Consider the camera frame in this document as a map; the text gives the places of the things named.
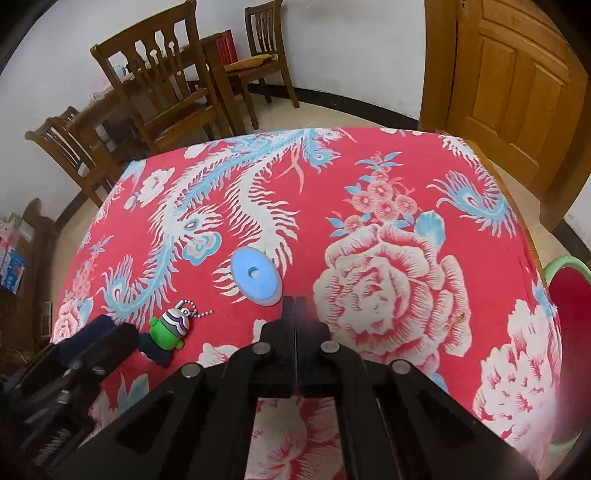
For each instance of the small orange peel scrap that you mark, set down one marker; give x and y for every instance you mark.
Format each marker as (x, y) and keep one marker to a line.
(460, 318)

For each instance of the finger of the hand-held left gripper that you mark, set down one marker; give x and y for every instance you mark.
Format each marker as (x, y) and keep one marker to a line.
(87, 334)
(111, 346)

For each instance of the wooden chair with cushion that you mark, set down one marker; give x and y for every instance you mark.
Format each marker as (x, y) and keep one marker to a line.
(263, 27)

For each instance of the wooden door frame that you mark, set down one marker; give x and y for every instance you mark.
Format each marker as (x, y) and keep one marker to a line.
(436, 69)

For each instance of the large wooden chair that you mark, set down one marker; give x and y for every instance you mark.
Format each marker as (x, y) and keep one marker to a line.
(157, 74)

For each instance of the yellow seat cushion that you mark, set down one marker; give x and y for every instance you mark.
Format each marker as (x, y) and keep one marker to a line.
(249, 62)

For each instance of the blue printed box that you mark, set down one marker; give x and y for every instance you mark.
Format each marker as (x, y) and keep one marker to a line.
(11, 272)

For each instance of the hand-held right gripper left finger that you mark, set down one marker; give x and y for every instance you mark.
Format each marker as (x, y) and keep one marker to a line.
(231, 406)

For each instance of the wooden dining table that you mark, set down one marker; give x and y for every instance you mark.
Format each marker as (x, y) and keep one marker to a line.
(106, 108)

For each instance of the green basin with red inside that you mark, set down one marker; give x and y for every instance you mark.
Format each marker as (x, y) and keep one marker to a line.
(572, 286)

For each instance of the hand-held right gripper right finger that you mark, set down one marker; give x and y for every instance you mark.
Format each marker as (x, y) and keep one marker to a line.
(369, 406)

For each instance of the wooden panel door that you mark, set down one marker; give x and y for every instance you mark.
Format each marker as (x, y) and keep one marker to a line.
(517, 92)

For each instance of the light blue disc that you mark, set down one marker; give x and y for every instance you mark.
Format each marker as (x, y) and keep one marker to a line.
(254, 277)

